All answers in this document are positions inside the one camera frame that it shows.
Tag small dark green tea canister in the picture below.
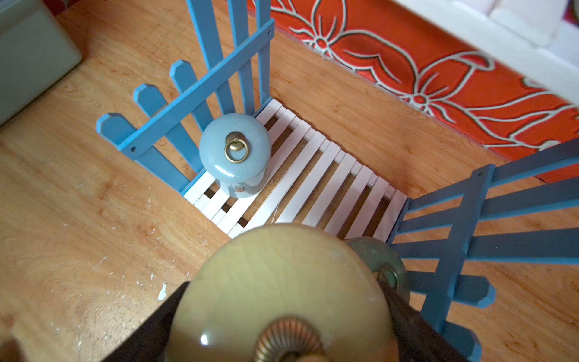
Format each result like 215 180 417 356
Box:
347 236 411 303

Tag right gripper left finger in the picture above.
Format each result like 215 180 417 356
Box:
104 281 189 362

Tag blue white two-tier shelf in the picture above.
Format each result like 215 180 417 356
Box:
96 1 578 361

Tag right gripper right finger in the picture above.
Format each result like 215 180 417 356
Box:
378 281 467 362

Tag small yellow-green tea canister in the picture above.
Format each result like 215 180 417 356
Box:
165 224 399 361

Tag translucent plastic storage box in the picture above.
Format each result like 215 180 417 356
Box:
1 1 81 124

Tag small blue-grey tea canister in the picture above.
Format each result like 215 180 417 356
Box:
199 113 271 198

